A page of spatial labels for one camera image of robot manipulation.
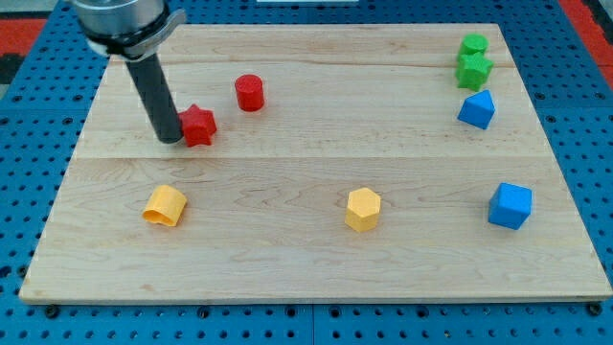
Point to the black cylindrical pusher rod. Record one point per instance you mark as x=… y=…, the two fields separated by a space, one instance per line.
x=151 y=84

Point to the yellow hexagon block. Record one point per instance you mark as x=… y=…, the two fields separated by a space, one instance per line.
x=363 y=210

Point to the red star block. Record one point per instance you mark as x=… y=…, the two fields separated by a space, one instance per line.
x=198 y=126

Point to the red cylinder block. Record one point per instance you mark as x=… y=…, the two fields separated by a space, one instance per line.
x=249 y=91

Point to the yellow heart block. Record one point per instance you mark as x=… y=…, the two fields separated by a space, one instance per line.
x=165 y=206

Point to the wooden board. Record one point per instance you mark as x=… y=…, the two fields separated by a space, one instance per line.
x=345 y=107

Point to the green star block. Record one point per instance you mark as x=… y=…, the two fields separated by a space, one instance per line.
x=473 y=71

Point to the green cylinder block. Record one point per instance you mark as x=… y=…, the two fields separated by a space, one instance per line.
x=472 y=44

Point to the blue pentagon block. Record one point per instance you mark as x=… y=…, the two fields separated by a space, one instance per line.
x=478 y=110

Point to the blue cube block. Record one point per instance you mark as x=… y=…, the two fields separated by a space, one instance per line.
x=510 y=206

